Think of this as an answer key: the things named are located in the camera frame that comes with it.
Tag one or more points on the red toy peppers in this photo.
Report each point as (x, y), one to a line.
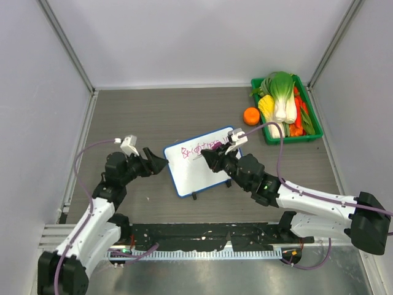
(296, 129)

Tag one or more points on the toy bok choy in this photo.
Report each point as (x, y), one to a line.
(282, 91)

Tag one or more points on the wire whiteboard stand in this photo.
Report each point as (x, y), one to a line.
(212, 190)

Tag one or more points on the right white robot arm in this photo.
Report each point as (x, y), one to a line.
(362, 219)

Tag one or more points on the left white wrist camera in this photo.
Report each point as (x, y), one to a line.
(128, 145)

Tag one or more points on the green toy pea pods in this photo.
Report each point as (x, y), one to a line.
(306, 122)

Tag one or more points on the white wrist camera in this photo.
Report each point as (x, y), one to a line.
(236, 139)
(128, 145)

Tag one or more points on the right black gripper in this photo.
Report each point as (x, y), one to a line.
(212, 157)

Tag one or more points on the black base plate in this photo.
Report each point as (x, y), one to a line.
(209, 237)

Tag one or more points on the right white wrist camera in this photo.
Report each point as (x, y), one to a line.
(236, 139)

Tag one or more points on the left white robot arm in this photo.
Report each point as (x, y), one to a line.
(68, 268)

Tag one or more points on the blue framed whiteboard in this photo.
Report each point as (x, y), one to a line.
(188, 169)

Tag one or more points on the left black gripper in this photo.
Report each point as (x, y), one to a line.
(155, 163)

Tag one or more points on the white marker magenta cap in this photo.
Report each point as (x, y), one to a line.
(212, 148)

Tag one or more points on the green plastic basket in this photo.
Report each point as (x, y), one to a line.
(306, 105)

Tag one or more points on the orange toy fruit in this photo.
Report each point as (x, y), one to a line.
(251, 116)

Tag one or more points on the white slotted cable duct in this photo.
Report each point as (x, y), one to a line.
(226, 254)

